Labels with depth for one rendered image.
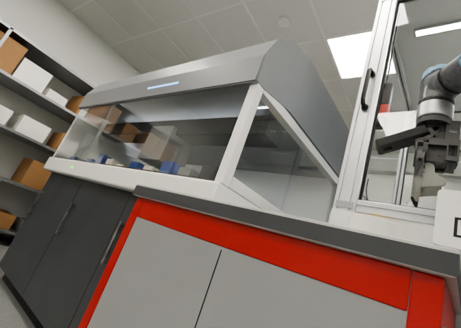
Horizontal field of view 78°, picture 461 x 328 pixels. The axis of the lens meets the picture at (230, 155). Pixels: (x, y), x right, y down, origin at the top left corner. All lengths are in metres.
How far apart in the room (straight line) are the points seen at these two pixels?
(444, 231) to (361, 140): 0.58
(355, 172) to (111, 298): 0.85
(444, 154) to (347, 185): 0.40
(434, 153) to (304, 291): 0.49
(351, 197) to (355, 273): 0.70
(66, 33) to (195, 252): 4.14
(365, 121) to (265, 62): 0.48
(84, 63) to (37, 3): 0.80
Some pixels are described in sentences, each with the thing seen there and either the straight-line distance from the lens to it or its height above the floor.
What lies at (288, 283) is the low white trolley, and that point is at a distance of 0.44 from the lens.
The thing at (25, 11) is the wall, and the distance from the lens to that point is 4.41.
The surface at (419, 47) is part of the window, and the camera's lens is 1.41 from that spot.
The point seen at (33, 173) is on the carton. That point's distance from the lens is 3.79.
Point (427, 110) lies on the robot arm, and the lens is 0.83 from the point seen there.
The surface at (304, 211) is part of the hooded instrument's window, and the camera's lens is 1.71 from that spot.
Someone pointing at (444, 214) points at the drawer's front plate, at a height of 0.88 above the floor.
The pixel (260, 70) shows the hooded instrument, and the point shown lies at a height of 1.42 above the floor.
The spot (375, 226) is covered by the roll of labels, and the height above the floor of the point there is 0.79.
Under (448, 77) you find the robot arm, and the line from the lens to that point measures 0.84.
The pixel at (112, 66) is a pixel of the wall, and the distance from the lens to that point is 4.70.
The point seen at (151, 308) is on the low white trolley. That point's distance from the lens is 0.59.
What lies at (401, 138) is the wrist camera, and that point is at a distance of 0.80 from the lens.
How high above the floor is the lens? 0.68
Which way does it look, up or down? 18 degrees up
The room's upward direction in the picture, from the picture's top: 20 degrees clockwise
